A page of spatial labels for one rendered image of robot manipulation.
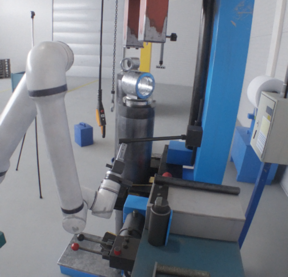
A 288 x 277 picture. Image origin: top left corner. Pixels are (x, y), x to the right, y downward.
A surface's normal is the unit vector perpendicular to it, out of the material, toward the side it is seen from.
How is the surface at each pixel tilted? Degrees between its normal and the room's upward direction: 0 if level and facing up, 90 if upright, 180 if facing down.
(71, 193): 87
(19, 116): 99
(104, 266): 0
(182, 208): 0
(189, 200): 0
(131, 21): 90
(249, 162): 90
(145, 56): 90
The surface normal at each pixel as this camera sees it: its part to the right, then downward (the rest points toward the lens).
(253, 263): 0.06, -0.93
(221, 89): -0.20, 0.34
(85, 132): 0.61, 0.32
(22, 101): 0.10, 0.36
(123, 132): -0.64, 0.24
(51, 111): 0.32, 0.33
